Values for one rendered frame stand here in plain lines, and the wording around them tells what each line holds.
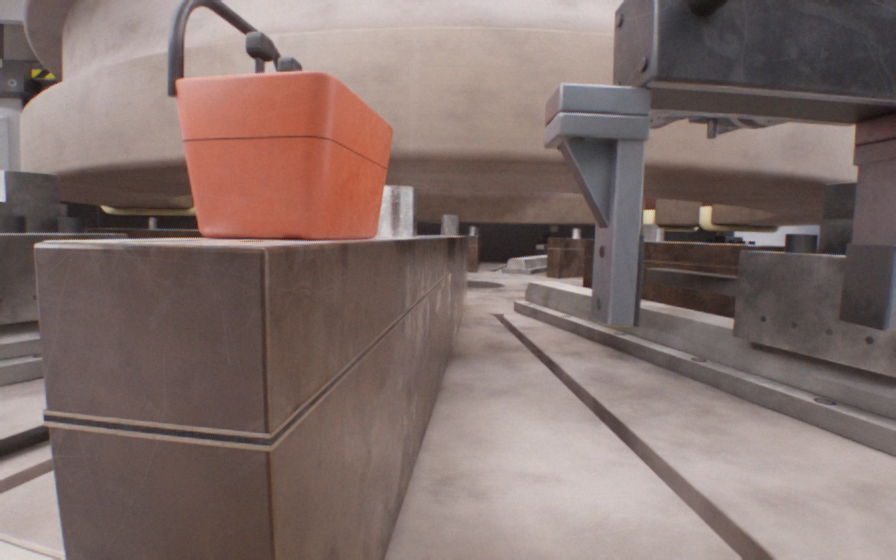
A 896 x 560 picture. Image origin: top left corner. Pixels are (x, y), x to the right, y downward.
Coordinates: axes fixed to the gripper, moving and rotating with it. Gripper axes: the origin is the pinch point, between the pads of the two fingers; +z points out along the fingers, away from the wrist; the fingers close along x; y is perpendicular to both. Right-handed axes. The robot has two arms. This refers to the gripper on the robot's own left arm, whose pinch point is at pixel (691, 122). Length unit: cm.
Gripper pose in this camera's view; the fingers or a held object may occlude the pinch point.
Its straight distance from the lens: 95.8
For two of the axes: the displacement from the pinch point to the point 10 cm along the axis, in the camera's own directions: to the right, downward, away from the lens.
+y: -0.3, 9.9, 1.0
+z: -1.2, -1.0, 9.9
